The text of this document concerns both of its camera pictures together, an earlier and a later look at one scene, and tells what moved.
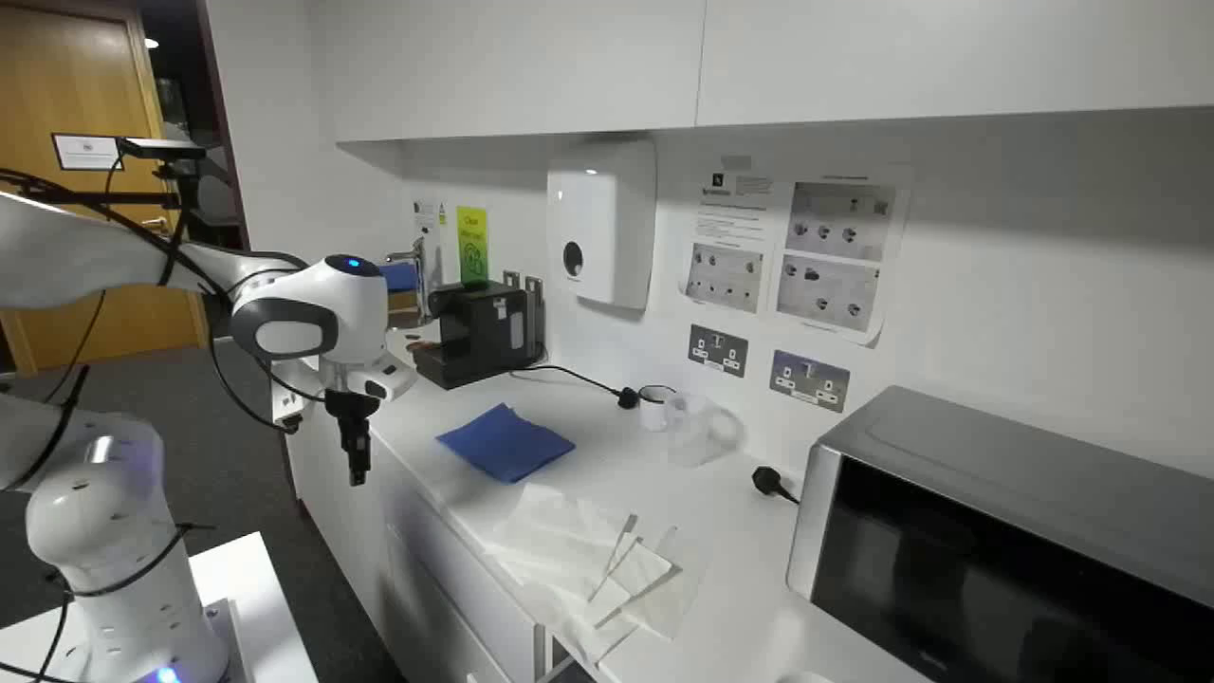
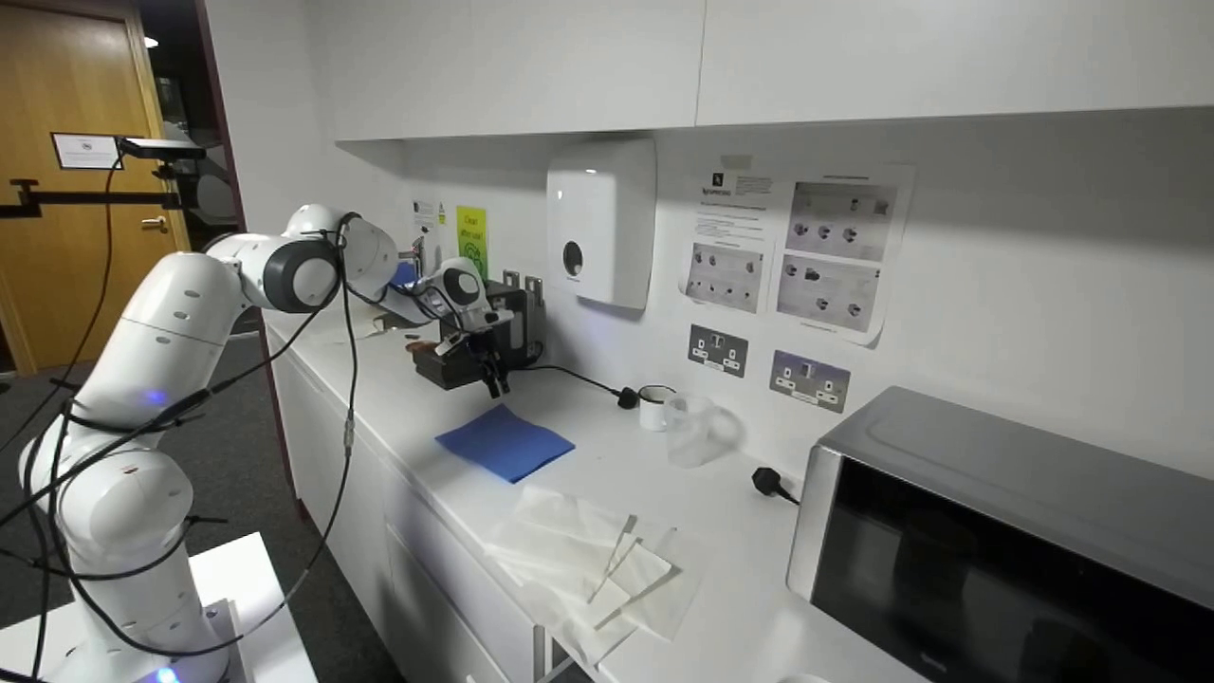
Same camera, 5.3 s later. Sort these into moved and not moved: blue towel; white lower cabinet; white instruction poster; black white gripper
Moved: black white gripper
Not moved: white lower cabinet; white instruction poster; blue towel
